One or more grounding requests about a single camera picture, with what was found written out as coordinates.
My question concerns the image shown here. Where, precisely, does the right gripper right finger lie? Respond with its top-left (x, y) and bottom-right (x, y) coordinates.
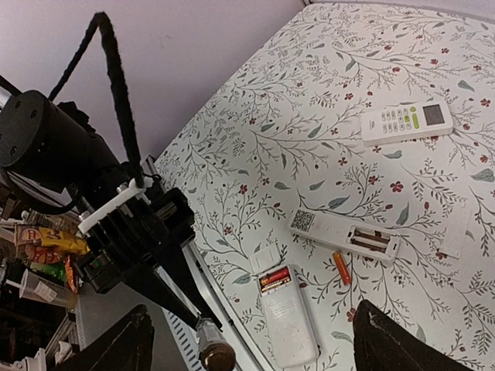
top-left (352, 299), bottom-right (475, 370)

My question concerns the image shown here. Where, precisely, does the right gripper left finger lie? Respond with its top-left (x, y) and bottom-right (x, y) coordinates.
top-left (53, 305), bottom-right (155, 371)

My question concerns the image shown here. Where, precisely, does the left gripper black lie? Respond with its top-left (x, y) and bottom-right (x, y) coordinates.
top-left (124, 188), bottom-right (223, 328)

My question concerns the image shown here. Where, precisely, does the orange AA battery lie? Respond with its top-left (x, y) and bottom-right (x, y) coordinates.
top-left (333, 251), bottom-right (352, 285)

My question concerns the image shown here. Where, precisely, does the long white remote control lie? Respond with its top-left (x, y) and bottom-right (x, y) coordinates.
top-left (288, 208), bottom-right (401, 264)

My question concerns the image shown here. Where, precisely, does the white battery cover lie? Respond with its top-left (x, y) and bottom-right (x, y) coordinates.
top-left (249, 244), bottom-right (282, 275)

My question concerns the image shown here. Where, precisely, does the red gold AA battery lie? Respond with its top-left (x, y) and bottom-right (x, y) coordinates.
top-left (261, 279), bottom-right (290, 293)

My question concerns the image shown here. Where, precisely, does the long remote battery cover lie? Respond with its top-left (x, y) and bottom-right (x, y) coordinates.
top-left (439, 206), bottom-right (472, 260)

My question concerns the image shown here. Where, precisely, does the white remote with buttons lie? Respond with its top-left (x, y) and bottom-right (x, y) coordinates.
top-left (360, 100), bottom-right (454, 147)

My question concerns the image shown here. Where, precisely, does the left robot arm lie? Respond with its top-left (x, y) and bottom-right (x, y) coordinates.
top-left (1, 81), bottom-right (216, 328)

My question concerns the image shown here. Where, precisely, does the floral table mat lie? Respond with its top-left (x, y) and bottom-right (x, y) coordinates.
top-left (155, 3), bottom-right (494, 370)

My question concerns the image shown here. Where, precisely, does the aluminium front rail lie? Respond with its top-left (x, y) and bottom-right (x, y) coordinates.
top-left (76, 164), bottom-right (263, 370)

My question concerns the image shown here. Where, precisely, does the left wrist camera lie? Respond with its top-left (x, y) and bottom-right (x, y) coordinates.
top-left (76, 175), bottom-right (165, 294)

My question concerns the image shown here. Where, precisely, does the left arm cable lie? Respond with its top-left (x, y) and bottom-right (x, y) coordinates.
top-left (48, 11), bottom-right (146, 189)

